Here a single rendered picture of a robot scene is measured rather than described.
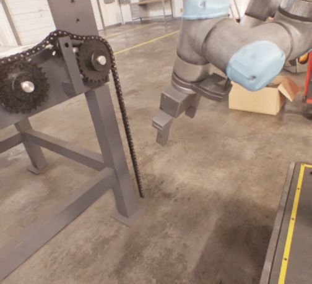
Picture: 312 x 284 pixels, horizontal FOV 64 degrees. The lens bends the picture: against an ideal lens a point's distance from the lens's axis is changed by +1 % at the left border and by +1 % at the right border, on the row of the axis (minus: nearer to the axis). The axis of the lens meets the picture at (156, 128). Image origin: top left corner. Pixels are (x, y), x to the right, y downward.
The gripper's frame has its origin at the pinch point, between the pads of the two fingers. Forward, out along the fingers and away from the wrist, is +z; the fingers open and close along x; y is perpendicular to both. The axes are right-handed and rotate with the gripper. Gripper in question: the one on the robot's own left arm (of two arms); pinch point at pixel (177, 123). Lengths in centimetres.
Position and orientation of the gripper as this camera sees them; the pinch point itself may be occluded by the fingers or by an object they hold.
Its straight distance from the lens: 64.9
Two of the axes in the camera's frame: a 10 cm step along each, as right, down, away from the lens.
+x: -6.1, 5.5, -5.7
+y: -7.9, -5.1, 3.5
